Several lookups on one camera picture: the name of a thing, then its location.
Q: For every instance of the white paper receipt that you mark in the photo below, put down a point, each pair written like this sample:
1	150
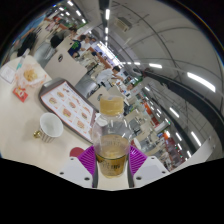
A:
7	74

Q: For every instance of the small clear teal bottle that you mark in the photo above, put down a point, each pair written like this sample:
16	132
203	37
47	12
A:
21	63

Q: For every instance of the brown food tray with menu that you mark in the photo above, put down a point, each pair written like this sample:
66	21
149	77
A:
66	103

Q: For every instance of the person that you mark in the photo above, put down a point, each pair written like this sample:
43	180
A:
76	46
58	39
106	76

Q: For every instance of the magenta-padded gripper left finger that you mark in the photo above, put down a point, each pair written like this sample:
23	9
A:
86	160

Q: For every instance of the red and white snack packet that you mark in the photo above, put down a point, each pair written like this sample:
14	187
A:
20	94

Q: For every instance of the group of ceiling lights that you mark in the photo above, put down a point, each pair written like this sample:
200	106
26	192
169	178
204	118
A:
200	81

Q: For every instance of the clear bottle with yellow cap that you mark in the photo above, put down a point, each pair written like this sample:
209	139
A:
111	148

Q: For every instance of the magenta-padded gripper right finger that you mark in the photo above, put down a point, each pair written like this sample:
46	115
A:
137	160

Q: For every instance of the ceiling air conditioner unit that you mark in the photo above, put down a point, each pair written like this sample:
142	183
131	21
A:
122	24

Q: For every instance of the clear plastic bag with food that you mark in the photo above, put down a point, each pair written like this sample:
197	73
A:
30	76

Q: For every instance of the black backpack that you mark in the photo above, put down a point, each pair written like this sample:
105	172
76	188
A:
27	42

